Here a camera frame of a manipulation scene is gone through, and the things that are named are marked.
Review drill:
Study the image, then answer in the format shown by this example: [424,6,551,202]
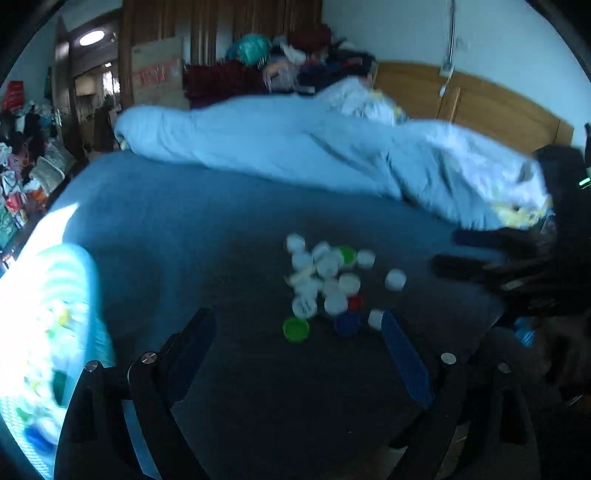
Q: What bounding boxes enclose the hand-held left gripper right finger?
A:
[381,310,543,480]

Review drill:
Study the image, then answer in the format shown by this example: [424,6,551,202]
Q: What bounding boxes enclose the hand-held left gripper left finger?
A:
[55,307,218,480]

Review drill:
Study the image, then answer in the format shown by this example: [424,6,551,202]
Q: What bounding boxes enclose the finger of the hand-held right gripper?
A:
[431,254,520,288]
[451,229,548,254]

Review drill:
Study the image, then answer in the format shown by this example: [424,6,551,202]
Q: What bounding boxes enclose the blue bottle cap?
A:
[334,312,362,337]

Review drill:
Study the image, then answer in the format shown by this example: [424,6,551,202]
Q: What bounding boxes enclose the large white printed cap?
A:
[292,295,318,320]

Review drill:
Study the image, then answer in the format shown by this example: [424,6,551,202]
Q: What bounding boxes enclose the light blue plastic basket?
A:
[0,242,116,480]

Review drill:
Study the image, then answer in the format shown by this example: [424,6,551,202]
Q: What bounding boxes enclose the pile of white bottle caps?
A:
[284,233,377,321]

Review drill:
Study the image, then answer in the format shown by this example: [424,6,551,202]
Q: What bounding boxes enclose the heap of mixed-colour bottle caps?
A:
[9,295,88,457]

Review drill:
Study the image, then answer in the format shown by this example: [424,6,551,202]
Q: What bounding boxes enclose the wooden headboard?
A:
[374,60,575,155]

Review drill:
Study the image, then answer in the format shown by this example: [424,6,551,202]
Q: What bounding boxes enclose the light blue blanket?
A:
[113,76,552,232]

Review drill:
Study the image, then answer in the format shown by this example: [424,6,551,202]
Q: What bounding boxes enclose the dark green coat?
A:
[92,96,116,151]

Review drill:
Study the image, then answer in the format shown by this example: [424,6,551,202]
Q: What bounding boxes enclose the pile of clothes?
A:
[217,25,377,97]

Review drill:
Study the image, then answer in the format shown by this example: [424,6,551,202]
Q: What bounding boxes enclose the heap of clothes and bags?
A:
[0,80,77,252]

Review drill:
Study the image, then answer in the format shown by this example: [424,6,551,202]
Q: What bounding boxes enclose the dark red cloth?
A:
[182,61,264,110]

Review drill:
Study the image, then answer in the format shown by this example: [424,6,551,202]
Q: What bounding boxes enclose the cardboard box with red print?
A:
[131,37,190,110]

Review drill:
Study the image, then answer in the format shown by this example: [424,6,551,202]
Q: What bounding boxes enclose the teal plastic bag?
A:
[233,33,272,65]

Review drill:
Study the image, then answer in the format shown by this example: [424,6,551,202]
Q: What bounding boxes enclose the red plastic bag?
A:
[4,80,25,110]

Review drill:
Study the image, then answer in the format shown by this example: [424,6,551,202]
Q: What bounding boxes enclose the wooden wardrobe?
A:
[120,0,324,109]

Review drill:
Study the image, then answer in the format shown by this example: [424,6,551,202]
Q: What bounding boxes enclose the white wall cable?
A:
[438,0,465,99]

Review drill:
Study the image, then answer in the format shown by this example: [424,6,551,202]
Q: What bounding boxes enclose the wooden door frame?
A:
[53,14,124,155]

